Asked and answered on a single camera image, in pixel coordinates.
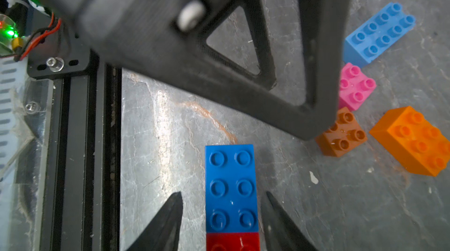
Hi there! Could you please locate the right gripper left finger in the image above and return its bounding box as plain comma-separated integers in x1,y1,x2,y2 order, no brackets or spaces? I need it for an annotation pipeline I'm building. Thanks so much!
127,192,184,251

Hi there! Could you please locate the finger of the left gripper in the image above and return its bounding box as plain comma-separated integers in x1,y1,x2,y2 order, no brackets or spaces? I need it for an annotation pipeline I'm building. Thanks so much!
175,0,350,140
105,0,278,125

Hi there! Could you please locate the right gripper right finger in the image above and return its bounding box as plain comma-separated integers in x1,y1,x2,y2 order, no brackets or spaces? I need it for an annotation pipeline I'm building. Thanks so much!
261,191,317,251

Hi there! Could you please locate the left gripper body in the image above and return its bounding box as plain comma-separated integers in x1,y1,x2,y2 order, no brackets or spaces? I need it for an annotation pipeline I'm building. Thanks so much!
34,0,230,75

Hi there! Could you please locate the red rectangular brick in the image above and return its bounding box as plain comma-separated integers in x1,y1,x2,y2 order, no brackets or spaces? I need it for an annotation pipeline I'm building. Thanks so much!
206,232,260,251

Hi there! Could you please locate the blue rectangular brick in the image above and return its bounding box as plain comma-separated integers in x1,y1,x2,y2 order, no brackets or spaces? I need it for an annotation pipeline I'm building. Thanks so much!
205,144,259,233

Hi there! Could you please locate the light blue long brick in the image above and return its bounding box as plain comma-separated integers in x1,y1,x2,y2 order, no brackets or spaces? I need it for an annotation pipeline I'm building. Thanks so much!
343,2,416,68

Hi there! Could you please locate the pink square brick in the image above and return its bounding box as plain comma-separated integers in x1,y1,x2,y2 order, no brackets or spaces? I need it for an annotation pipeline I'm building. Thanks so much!
339,63,377,111

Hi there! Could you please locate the brown square brick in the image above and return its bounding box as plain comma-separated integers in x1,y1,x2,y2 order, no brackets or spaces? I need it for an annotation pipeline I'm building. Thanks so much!
315,107,368,157

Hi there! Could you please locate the orange rectangular brick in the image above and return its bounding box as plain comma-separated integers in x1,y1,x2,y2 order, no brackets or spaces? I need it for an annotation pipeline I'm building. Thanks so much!
369,107,450,177

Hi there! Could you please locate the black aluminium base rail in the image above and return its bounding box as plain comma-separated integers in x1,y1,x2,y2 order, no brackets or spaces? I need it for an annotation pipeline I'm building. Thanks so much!
28,22,122,251

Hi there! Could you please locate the white cable duct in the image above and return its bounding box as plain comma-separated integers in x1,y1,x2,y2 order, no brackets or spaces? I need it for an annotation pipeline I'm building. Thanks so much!
1,59,28,180

